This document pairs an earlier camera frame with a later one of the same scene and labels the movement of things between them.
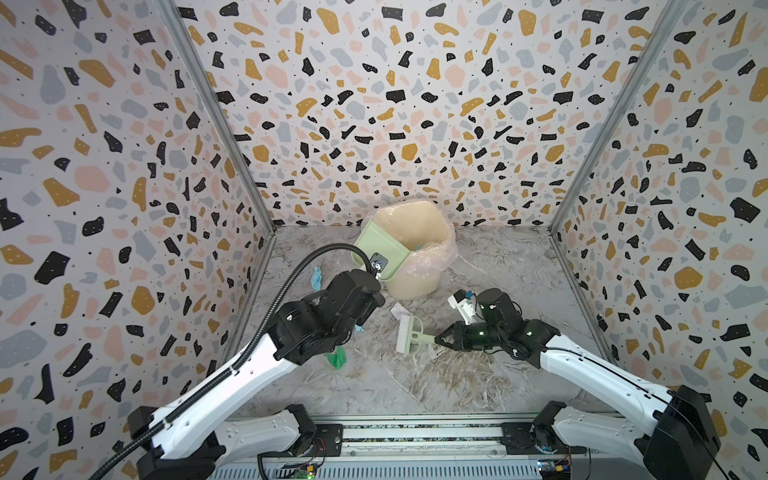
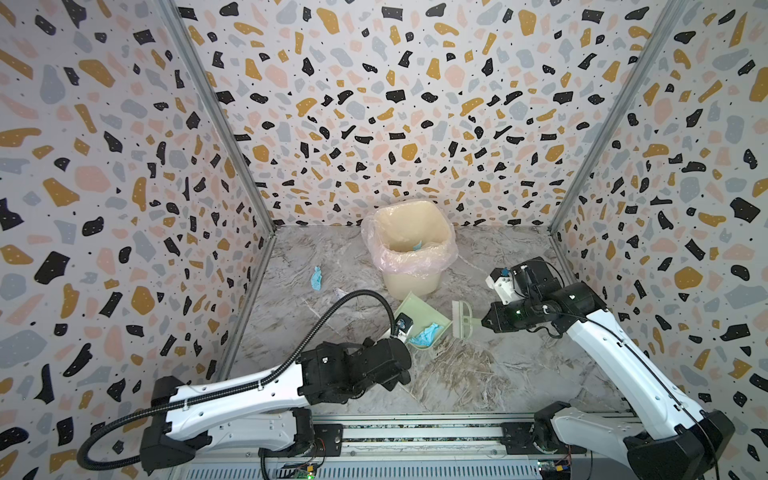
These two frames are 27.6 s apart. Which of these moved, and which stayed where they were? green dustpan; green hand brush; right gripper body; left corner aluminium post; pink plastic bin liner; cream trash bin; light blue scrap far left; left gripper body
Moved: right gripper body; green hand brush; green dustpan; left gripper body
Stayed: left corner aluminium post; pink plastic bin liner; light blue scrap far left; cream trash bin
